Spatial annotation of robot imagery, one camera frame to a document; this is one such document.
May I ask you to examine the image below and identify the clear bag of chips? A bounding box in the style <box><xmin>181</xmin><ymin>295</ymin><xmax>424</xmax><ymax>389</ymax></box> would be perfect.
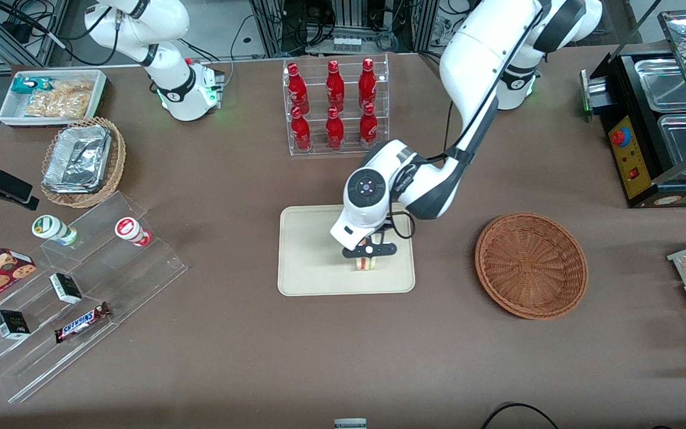
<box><xmin>24</xmin><ymin>80</ymin><xmax>94</xmax><ymax>119</ymax></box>

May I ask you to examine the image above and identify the small black box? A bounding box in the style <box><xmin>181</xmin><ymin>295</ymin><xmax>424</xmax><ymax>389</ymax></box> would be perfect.
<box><xmin>49</xmin><ymin>273</ymin><xmax>83</xmax><ymax>304</ymax></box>
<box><xmin>0</xmin><ymin>310</ymin><xmax>31</xmax><ymax>340</ymax></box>

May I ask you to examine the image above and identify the white rectangular bin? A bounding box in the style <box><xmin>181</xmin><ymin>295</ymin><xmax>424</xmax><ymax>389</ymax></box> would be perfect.
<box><xmin>0</xmin><ymin>70</ymin><xmax>108</xmax><ymax>129</ymax></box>

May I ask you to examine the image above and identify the black floor cable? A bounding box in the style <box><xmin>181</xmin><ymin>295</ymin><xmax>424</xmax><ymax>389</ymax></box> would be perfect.
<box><xmin>480</xmin><ymin>403</ymin><xmax>561</xmax><ymax>429</ymax></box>

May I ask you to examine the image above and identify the clear acrylic bottle rack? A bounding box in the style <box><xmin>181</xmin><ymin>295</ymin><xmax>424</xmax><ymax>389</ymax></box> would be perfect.
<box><xmin>282</xmin><ymin>54</ymin><xmax>390</xmax><ymax>157</ymax></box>

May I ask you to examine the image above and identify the clear acrylic stepped stand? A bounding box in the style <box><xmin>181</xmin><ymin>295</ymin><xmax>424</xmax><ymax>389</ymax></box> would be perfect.
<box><xmin>0</xmin><ymin>191</ymin><xmax>189</xmax><ymax>405</ymax></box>

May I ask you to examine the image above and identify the brown Snickers bar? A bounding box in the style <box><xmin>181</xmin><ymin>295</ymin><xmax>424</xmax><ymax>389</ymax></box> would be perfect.
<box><xmin>54</xmin><ymin>302</ymin><xmax>111</xmax><ymax>344</ymax></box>

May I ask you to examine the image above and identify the round brown wicker basket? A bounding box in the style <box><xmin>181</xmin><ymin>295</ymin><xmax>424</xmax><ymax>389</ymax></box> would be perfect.
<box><xmin>475</xmin><ymin>212</ymin><xmax>589</xmax><ymax>321</ymax></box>

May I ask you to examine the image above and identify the green lid drink cup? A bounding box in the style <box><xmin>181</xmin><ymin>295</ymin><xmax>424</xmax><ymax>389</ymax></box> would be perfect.
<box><xmin>32</xmin><ymin>214</ymin><xmax>79</xmax><ymax>247</ymax></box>

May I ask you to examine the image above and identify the red cola bottle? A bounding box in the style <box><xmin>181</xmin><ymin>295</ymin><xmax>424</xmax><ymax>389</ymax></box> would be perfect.
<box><xmin>287</xmin><ymin>63</ymin><xmax>310</xmax><ymax>114</ymax></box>
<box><xmin>359</xmin><ymin>58</ymin><xmax>377</xmax><ymax>109</ymax></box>
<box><xmin>326</xmin><ymin>60</ymin><xmax>345</xmax><ymax>111</ymax></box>
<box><xmin>291</xmin><ymin>107</ymin><xmax>311</xmax><ymax>151</ymax></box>
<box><xmin>326</xmin><ymin>106</ymin><xmax>344</xmax><ymax>150</ymax></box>
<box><xmin>359</xmin><ymin>102</ymin><xmax>378</xmax><ymax>148</ymax></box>

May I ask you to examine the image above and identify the oval tan wicker basket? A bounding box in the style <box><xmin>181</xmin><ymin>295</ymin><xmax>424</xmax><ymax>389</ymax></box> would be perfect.
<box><xmin>40</xmin><ymin>117</ymin><xmax>126</xmax><ymax>209</ymax></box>

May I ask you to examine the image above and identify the silver foil tray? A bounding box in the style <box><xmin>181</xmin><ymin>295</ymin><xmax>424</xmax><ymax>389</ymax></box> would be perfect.
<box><xmin>42</xmin><ymin>124</ymin><xmax>113</xmax><ymax>194</ymax></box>

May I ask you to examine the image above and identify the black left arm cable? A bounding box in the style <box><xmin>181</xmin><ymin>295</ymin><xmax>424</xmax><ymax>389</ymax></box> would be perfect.
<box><xmin>386</xmin><ymin>12</ymin><xmax>549</xmax><ymax>240</ymax></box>

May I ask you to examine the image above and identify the red lid drink cup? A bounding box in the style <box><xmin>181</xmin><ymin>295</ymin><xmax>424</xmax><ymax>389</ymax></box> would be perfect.
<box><xmin>114</xmin><ymin>217</ymin><xmax>152</xmax><ymax>248</ymax></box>

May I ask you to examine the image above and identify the teal snack packet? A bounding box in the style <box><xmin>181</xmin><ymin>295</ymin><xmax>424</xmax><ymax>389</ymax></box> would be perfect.
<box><xmin>11</xmin><ymin>76</ymin><xmax>53</xmax><ymax>96</ymax></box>

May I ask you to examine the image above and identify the beige plastic tray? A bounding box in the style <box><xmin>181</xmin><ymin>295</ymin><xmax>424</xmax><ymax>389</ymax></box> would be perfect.
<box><xmin>277</xmin><ymin>203</ymin><xmax>416</xmax><ymax>297</ymax></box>

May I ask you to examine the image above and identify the black hot food display case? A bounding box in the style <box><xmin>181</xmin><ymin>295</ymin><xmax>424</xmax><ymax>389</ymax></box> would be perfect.
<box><xmin>580</xmin><ymin>9</ymin><xmax>686</xmax><ymax>209</ymax></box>

